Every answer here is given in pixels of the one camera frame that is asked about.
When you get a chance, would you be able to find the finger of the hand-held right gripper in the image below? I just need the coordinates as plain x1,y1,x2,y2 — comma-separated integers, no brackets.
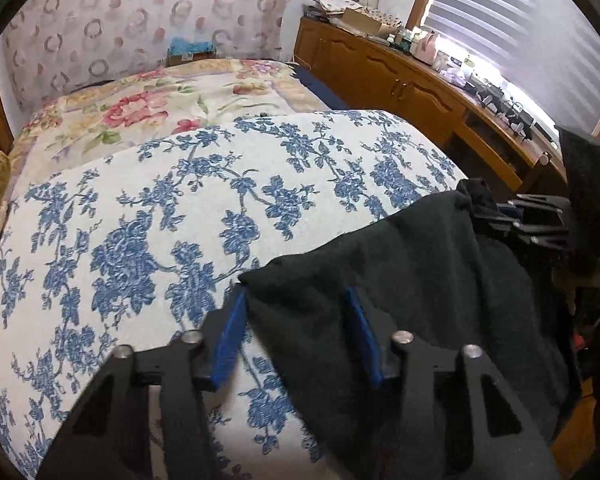
474,219,572,252
497,194,570,223

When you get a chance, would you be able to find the wooden cabinet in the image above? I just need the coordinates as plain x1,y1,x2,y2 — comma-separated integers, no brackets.
294,16,568,191

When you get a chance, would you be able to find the white window blind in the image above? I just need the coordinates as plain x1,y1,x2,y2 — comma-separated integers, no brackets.
422,0,600,141

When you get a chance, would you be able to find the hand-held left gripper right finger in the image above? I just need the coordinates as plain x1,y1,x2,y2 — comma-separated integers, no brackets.
342,287,563,480

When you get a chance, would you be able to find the clutter of dark tools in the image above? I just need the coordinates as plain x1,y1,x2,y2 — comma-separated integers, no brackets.
462,77,537,142

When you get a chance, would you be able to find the blue floral white blanket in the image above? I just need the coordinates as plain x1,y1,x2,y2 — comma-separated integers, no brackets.
0,109,468,480

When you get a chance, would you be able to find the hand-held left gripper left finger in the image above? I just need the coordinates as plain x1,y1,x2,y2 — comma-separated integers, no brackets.
37,284,251,480

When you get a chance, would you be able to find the pink floral beige blanket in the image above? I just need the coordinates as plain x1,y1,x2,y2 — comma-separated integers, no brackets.
7,57,351,186

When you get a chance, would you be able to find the pink container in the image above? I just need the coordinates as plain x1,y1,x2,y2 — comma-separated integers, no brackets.
412,30,439,64

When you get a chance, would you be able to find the patterned paper stack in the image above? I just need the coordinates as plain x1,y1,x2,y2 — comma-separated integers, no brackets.
304,0,352,19

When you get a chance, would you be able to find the navy bed sheet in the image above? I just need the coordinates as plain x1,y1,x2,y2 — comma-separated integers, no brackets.
289,62,352,112

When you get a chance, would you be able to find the blue box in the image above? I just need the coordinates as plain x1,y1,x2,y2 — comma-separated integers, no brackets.
167,36,218,67

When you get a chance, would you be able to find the circle patterned curtain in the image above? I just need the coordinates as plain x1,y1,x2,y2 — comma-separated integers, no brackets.
0,0,308,113

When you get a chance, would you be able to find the cardboard box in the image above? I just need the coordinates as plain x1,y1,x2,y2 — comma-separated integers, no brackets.
340,7,387,37

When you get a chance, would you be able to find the black t-shirt with white script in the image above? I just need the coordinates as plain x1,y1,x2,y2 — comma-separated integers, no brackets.
237,180,583,480

